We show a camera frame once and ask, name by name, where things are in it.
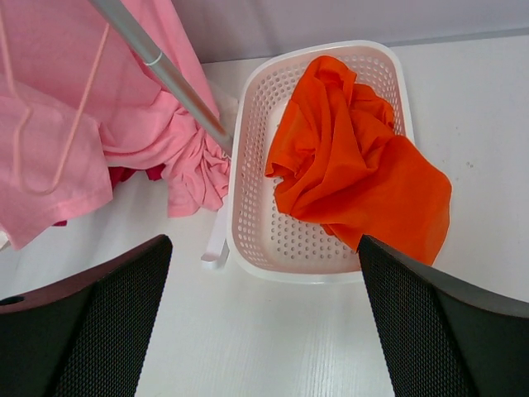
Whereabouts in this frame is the orange t shirt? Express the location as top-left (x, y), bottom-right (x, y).
top-left (264, 55), bottom-right (452, 265)

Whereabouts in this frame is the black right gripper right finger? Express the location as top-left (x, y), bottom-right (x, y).
top-left (358, 235), bottom-right (528, 396)

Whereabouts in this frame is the silver clothes rack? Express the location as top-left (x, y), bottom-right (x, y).
top-left (91, 0), bottom-right (233, 270)

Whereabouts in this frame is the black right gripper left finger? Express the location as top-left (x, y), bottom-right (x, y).
top-left (1, 235), bottom-right (172, 396)

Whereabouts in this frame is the magenta t shirt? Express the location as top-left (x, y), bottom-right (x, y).
top-left (45, 163), bottom-right (165, 227)

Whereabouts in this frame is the white perforated plastic basket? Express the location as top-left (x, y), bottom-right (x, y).
top-left (226, 41), bottom-right (414, 285)

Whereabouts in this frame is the pink t shirt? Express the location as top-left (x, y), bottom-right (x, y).
top-left (1, 1), bottom-right (230, 250)

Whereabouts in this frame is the pink wire hanger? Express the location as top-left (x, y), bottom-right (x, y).
top-left (1, 27), bottom-right (108, 205)

